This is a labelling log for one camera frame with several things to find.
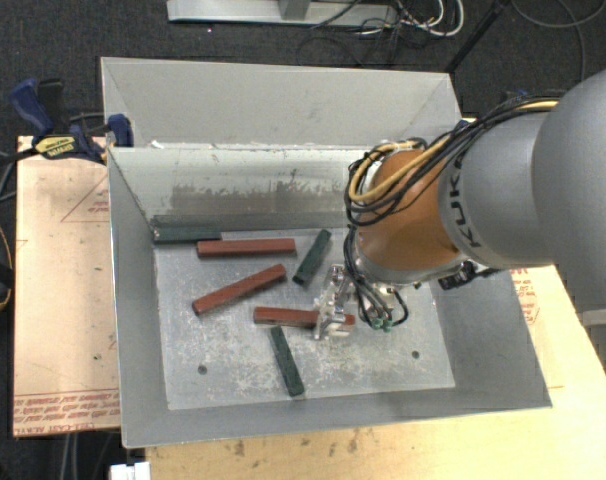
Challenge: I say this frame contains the grey metal bin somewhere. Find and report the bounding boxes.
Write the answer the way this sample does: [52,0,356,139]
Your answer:
[100,56,553,450]

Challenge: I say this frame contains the dark green flat block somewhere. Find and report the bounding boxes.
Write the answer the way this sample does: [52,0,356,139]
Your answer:
[291,228,333,288]
[151,224,223,245]
[268,325,306,398]

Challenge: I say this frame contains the red-brown block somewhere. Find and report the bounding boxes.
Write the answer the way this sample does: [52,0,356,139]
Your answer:
[196,237,298,260]
[191,263,288,317]
[253,306,357,330]

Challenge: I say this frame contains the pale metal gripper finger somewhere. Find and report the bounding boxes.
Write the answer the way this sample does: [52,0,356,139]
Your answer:
[311,317,353,342]
[312,293,338,320]

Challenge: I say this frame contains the black cylinder on white bracket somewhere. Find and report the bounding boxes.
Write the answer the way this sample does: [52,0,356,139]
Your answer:
[435,260,504,292]

